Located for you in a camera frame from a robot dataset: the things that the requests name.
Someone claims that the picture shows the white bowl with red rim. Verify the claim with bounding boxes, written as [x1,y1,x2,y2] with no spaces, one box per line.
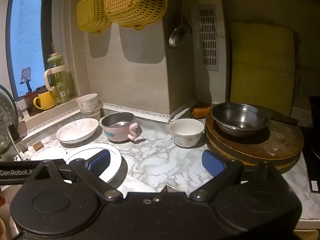
[76,93,98,112]

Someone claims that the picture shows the brown soap bar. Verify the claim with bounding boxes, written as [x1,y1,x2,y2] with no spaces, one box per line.
[33,141,44,151]

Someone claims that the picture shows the hanging steel ladle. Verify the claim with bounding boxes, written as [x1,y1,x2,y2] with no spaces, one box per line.
[168,0,189,48]

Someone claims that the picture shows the white vent grille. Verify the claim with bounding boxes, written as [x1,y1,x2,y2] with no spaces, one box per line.
[198,4,219,72]

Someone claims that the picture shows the green glass jar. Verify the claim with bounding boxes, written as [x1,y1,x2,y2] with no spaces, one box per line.
[43,53,76,105]

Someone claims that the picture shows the chrome sink faucet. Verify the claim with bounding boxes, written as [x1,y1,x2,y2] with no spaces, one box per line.
[1,120,23,161]

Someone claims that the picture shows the yellow ceramic mug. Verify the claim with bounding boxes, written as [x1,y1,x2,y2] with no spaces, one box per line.
[33,91,56,111]

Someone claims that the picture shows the white floral deep plate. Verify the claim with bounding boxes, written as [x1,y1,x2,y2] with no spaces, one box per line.
[55,118,99,144]

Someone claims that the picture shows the pink steel-lined handled bowl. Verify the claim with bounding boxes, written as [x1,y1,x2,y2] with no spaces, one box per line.
[100,112,139,142]

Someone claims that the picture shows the yellow colander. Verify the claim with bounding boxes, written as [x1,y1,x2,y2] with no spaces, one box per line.
[104,0,167,30]
[76,0,111,34]

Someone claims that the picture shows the dark glass jar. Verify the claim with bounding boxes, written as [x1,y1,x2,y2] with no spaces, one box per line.
[23,92,41,116]

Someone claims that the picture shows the clear plastic lidded container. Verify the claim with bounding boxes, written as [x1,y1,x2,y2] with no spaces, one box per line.
[80,101,103,121]

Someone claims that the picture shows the round wooden chopping board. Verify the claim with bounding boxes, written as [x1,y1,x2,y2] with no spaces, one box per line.
[205,115,304,173]

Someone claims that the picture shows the yellow colander front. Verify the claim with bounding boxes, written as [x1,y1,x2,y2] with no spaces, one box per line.
[104,0,167,30]

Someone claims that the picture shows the steel colander with green rim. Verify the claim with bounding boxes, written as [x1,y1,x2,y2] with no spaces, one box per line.
[0,85,20,155]

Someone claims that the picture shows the yellow colander back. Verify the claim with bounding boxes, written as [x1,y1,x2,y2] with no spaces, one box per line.
[76,0,111,34]

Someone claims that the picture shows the large stainless steel bowl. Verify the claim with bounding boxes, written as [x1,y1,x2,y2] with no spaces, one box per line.
[210,102,271,137]

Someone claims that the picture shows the pale green cutting board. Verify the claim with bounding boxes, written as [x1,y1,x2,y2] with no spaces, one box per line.
[230,22,295,116]

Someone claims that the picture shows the person's left hand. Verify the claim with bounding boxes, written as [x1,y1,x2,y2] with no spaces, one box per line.
[0,194,7,240]

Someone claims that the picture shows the cleaver with wooden handle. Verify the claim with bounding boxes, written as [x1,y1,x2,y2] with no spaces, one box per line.
[258,106,298,126]

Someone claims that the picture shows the white floral ceramic bowl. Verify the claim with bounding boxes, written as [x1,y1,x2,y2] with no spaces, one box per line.
[169,118,204,148]

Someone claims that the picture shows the orange carrot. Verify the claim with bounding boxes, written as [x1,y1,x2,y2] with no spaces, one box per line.
[191,107,211,119]

